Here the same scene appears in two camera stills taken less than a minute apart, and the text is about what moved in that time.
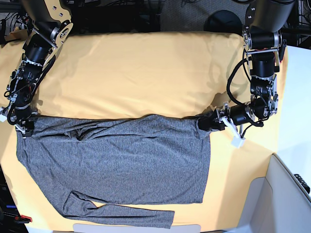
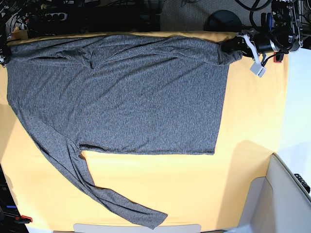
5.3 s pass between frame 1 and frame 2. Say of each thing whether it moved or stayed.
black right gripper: moved
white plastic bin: stayed
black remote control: stayed
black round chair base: stayed
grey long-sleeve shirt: moved
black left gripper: moved
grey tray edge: stayed
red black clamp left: stayed
